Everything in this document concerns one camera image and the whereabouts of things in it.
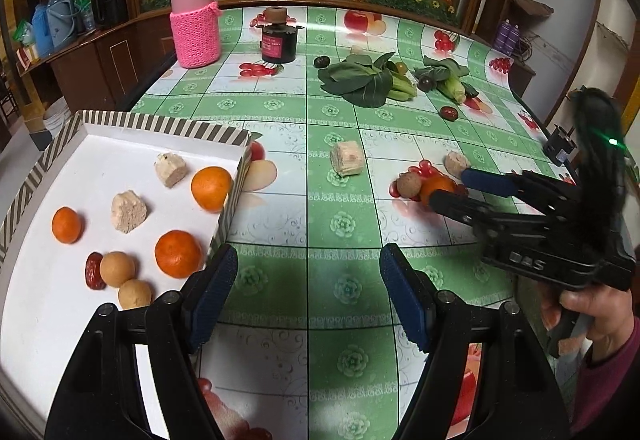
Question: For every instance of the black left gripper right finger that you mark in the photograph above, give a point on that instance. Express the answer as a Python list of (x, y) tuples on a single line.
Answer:
[(412, 295)]

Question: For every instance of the white striped cardboard tray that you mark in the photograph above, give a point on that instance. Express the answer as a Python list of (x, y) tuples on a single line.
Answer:
[(45, 301)]

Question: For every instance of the grey-blue thermos jug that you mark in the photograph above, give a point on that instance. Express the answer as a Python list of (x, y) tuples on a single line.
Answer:
[(62, 18)]

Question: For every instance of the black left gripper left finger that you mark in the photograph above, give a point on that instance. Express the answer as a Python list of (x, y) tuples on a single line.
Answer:
[(205, 294)]

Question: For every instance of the brown kiwi fruit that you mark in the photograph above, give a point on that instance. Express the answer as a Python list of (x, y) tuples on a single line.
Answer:
[(409, 184)]

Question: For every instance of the small black jar pink label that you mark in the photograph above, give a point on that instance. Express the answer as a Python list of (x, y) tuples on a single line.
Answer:
[(279, 37)]

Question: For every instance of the tan round longan fruit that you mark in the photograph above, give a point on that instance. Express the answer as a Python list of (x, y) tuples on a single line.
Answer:
[(116, 268)]

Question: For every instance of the pink knitted sleeve jar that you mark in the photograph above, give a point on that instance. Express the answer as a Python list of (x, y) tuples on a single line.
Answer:
[(195, 28)]

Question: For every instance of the green leafy bok choy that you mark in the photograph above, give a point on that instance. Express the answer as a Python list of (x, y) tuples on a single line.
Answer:
[(365, 82)]

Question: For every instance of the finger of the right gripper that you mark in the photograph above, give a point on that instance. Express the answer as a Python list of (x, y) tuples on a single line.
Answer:
[(478, 215), (504, 185)]

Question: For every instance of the dark red jujube date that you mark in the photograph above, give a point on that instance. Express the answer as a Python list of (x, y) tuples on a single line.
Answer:
[(93, 276)]

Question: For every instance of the dark small fruit near leaves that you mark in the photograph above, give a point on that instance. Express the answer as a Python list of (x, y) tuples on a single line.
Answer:
[(321, 62)]

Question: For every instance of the beige cut chunk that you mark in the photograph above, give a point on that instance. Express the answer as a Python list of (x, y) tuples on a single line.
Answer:
[(170, 168), (127, 211), (347, 158), (456, 164)]

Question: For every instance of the white plastic bucket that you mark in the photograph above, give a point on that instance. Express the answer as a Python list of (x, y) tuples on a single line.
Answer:
[(56, 116)]

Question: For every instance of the green corn with leaves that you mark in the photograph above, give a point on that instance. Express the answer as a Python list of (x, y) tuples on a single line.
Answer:
[(445, 76)]

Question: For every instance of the beige cut chunk front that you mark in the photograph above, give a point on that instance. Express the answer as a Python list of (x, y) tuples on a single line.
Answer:
[(127, 211)]

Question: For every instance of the dark red jujube far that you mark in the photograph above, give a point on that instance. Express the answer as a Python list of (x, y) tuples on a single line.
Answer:
[(449, 113)]

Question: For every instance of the blue thermos jug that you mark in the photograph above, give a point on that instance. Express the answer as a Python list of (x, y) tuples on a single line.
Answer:
[(43, 38)]

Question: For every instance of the person's right hand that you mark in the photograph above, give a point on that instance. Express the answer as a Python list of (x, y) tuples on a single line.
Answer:
[(611, 310)]

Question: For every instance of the person's pink sleeve forearm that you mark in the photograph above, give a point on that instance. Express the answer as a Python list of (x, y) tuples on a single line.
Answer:
[(607, 394)]

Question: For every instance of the green patterned tablecloth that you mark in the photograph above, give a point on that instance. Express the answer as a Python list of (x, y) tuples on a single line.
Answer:
[(308, 346)]

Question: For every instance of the red-orange tomato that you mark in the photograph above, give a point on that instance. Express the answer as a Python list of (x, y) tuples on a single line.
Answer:
[(434, 183)]

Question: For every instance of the purple bottles on shelf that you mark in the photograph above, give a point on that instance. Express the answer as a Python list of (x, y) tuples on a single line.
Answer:
[(507, 37)]

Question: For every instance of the orange mandarin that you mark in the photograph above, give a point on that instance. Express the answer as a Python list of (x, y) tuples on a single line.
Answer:
[(66, 225), (210, 187), (178, 254)]

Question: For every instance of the small black container table edge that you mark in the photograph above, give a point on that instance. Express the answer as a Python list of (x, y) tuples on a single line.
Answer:
[(561, 146)]

